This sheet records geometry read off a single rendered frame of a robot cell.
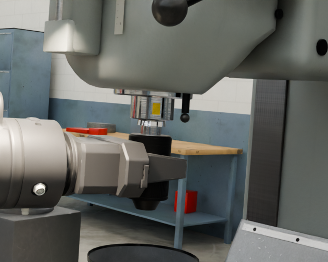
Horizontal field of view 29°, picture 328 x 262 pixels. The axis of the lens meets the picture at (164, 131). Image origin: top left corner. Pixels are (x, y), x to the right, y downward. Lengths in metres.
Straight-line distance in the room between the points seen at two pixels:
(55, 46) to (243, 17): 0.19
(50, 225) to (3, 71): 7.18
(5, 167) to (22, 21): 8.51
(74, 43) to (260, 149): 0.52
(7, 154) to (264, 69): 0.31
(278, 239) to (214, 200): 5.23
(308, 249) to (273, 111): 0.22
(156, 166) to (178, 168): 0.03
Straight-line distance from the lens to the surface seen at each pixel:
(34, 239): 0.86
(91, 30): 0.62
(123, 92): 0.67
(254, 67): 0.74
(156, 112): 0.67
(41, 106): 8.14
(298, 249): 1.02
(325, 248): 0.99
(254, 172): 1.07
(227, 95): 6.15
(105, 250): 2.92
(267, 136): 1.05
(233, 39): 0.65
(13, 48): 7.91
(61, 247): 0.90
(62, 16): 0.62
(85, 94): 7.80
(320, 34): 0.72
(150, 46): 0.60
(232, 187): 5.93
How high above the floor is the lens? 1.30
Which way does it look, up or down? 3 degrees down
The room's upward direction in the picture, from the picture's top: 4 degrees clockwise
